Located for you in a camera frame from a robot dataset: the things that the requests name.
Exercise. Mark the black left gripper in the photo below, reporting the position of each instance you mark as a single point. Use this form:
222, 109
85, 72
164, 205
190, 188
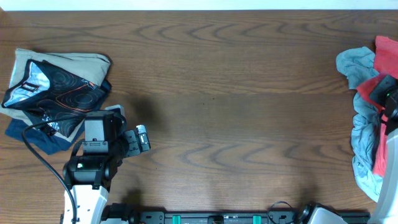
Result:
135, 147

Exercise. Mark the light blue t-shirt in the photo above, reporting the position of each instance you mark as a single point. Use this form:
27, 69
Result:
357, 66

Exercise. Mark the red t-shirt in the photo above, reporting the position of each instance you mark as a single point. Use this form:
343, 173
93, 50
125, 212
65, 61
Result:
385, 63

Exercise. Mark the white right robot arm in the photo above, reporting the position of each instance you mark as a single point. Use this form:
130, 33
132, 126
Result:
386, 208

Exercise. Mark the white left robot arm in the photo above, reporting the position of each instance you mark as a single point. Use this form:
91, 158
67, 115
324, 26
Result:
90, 204

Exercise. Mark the folded beige shirt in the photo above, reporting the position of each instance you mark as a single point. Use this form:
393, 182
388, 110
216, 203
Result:
91, 67

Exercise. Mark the folded navy blue shirt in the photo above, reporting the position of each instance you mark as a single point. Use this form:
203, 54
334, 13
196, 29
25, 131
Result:
48, 144

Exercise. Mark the folded black patterned shirt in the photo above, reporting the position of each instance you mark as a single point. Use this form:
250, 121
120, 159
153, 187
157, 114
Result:
47, 92

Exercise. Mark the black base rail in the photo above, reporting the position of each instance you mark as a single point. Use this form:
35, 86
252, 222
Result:
280, 212

